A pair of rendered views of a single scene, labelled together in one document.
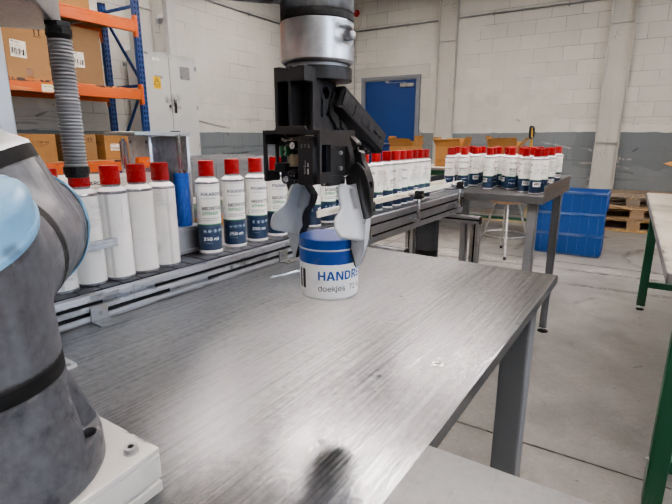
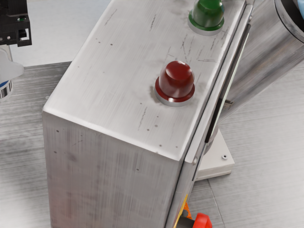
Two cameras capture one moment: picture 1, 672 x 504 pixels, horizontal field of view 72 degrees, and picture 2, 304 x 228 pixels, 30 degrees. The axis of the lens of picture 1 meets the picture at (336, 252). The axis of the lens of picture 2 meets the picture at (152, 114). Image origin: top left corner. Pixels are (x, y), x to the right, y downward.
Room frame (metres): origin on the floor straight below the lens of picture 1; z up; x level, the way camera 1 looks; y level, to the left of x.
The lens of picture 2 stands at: (0.89, 0.58, 1.76)
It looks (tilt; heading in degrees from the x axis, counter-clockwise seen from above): 53 degrees down; 213
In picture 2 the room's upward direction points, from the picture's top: 10 degrees clockwise
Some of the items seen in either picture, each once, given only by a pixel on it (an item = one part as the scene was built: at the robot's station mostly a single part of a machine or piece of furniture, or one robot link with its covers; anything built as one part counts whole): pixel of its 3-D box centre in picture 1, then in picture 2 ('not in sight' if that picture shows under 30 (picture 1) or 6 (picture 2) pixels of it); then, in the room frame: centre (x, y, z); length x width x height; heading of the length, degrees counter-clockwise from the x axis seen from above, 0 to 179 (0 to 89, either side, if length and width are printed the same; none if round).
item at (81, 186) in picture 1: (85, 226); not in sight; (0.79, 0.43, 0.98); 0.05 x 0.05 x 0.20
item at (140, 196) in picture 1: (140, 218); not in sight; (0.88, 0.37, 0.98); 0.05 x 0.05 x 0.20
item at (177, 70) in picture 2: not in sight; (176, 79); (0.68, 0.46, 1.49); 0.03 x 0.03 x 0.02
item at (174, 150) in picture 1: (155, 194); not in sight; (1.02, 0.39, 1.01); 0.14 x 0.13 x 0.26; 146
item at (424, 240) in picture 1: (424, 225); not in sight; (2.29, -0.44, 0.71); 0.15 x 0.12 x 0.34; 56
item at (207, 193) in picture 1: (208, 207); not in sight; (1.02, 0.28, 0.98); 0.05 x 0.05 x 0.20
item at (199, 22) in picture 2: not in sight; (208, 11); (0.62, 0.43, 1.49); 0.03 x 0.03 x 0.02
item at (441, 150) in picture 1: (451, 151); not in sight; (5.95, -1.45, 0.96); 0.43 x 0.42 x 0.37; 56
